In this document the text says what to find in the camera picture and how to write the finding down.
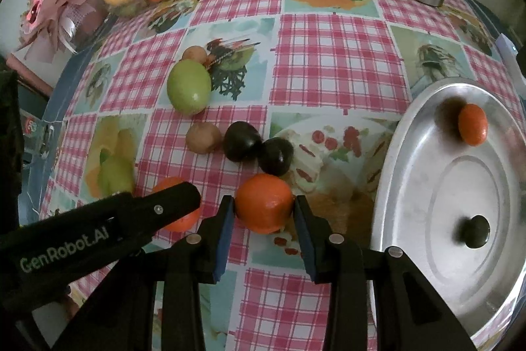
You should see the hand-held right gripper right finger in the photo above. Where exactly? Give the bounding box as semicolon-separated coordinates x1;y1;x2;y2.
293;195;479;351

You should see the dark purple plum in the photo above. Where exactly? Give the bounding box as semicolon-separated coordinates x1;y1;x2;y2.
223;121;264;163
458;214;491;249
257;137;295;176

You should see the checkered fruit print tablecloth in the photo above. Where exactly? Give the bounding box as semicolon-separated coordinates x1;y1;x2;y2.
18;0;526;351

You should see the large orange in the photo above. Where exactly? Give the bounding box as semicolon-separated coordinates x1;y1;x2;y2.
150;177;203;232
234;173;296;234

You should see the small brown round fruit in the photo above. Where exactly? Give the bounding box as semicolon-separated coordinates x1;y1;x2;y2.
182;46;207;64

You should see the brown kiwi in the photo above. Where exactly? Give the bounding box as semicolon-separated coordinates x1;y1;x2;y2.
186;123;223;154

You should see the round metal tray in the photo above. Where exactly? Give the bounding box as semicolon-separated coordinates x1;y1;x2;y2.
368;77;526;349

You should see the white plastic device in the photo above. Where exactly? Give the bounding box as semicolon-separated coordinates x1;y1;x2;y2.
495;34;524;76

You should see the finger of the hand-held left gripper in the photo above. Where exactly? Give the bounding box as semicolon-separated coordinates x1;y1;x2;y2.
119;182;202;250

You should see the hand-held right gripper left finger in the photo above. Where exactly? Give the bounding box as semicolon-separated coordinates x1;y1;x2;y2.
51;195;237;351

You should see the small oval orange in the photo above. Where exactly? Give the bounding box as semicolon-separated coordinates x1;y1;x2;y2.
458;103;490;147

